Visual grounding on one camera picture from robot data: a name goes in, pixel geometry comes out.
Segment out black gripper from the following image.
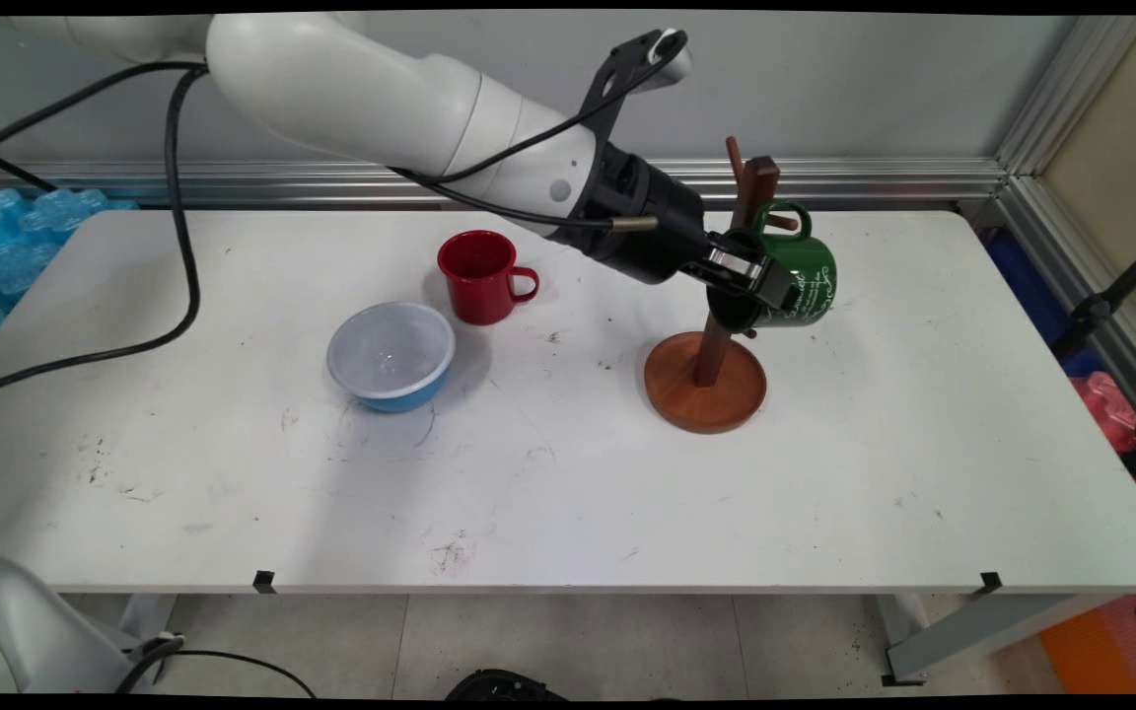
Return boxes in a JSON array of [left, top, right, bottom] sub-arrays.
[[546, 141, 798, 314]]

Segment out green enamel mug white lettering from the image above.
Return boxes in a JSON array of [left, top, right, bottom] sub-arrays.
[[704, 200, 839, 332]]

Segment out grey rounded robot base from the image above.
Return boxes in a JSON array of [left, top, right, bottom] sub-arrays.
[[0, 554, 135, 696]]

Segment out brown wooden mug tree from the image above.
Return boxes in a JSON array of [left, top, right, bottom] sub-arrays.
[[644, 136, 802, 436]]

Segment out blue plastic crate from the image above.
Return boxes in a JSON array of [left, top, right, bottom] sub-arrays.
[[982, 232, 1106, 378]]

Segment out red enamel mug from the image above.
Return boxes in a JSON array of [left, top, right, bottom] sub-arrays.
[[437, 230, 540, 326]]

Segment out black tripod stand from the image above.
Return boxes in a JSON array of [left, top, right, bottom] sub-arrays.
[[1051, 227, 1136, 362]]

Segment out blue bowl white inside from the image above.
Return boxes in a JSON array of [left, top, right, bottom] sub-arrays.
[[326, 301, 458, 413]]

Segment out beige partition panel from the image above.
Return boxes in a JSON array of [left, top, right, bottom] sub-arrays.
[[1039, 18, 1136, 341]]

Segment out red plastic bag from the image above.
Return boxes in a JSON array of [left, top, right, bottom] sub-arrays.
[[1071, 372, 1136, 535]]

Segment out grey table leg with foot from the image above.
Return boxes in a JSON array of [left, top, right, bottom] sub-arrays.
[[872, 593, 1113, 687]]

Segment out black electronic device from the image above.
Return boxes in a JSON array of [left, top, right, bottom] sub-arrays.
[[445, 669, 569, 702]]

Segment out orange box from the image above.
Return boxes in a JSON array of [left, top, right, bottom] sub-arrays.
[[1038, 606, 1136, 696]]

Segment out blue bubble wrap sheet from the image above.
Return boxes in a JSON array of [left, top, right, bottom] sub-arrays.
[[0, 187, 140, 362]]

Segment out black cable with metal plug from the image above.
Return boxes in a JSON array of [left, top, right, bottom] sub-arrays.
[[389, 166, 660, 234]]

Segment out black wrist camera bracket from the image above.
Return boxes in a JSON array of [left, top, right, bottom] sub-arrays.
[[576, 28, 695, 149]]

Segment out black camera cable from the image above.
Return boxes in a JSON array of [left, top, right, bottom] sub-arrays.
[[428, 57, 673, 188]]

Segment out aluminium corner frame post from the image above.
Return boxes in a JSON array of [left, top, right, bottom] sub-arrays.
[[994, 15, 1136, 450]]

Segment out horizontal aluminium frame rail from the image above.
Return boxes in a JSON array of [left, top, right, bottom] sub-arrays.
[[0, 158, 1008, 211]]

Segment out thick black cable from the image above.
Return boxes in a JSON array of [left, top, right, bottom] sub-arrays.
[[0, 65, 212, 403]]

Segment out black floor cable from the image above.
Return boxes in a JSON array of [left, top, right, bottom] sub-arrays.
[[114, 631, 318, 698]]

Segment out thin black cable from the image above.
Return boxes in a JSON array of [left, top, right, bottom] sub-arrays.
[[0, 61, 206, 171]]

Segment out thin black cord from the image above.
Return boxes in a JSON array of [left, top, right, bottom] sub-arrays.
[[0, 148, 58, 193]]

